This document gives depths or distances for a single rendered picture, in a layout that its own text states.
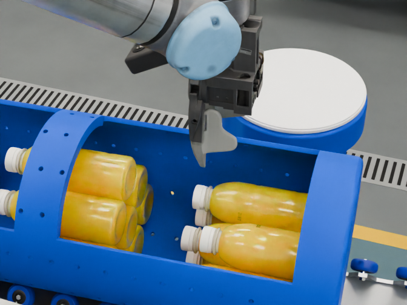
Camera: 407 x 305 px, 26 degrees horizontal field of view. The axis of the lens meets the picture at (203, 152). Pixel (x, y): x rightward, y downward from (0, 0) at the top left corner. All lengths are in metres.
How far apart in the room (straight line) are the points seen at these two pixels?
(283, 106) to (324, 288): 0.57
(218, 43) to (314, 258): 0.44
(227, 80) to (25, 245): 0.42
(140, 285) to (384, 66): 2.56
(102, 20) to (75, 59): 2.92
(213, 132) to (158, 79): 2.45
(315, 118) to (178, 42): 0.86
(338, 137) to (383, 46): 2.18
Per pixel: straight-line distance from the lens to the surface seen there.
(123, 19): 0.80
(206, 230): 1.29
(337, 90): 1.74
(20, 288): 1.45
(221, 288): 1.23
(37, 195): 1.28
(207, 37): 0.83
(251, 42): 1.05
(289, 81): 1.75
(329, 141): 1.67
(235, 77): 1.07
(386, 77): 3.64
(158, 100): 3.44
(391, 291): 1.52
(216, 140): 1.13
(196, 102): 1.09
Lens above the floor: 2.04
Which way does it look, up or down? 40 degrees down
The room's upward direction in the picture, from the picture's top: straight up
